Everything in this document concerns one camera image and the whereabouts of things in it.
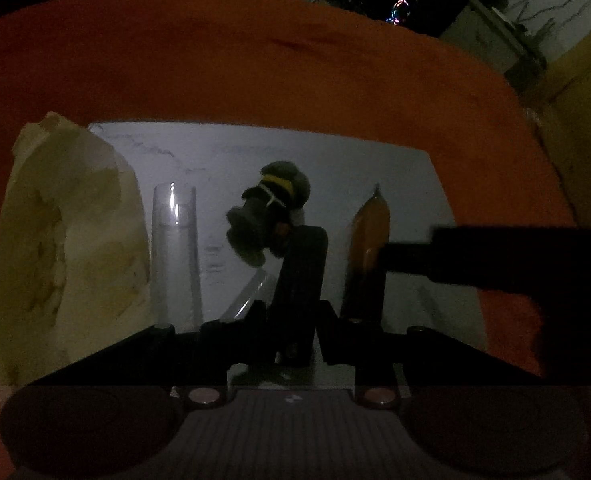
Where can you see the white sheet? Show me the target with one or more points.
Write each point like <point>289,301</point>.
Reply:
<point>325,170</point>

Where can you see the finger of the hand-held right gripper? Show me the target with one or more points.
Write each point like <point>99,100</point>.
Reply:
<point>405,257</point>

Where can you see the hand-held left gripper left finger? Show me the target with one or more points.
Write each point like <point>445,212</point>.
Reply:
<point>267,321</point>

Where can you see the cream plastic bag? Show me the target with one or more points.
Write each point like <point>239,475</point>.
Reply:
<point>75,240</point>

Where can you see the clear plastic strip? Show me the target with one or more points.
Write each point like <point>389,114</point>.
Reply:
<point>245,300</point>

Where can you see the clear plastic tube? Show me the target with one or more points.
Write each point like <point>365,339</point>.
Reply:
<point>173,260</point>

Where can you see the orange cloth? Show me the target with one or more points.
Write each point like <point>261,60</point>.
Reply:
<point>225,60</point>

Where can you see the black plastic holder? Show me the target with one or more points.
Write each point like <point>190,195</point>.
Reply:
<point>301,270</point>

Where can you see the yellowish cardboard box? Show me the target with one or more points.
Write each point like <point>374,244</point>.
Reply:
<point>583,120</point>

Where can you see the dark plush toy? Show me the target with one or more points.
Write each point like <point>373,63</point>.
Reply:
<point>270,195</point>

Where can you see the white cabinet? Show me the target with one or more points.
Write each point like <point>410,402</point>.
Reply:
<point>485,35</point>

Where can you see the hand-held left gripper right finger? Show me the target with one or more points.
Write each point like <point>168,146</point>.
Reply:
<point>326,321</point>

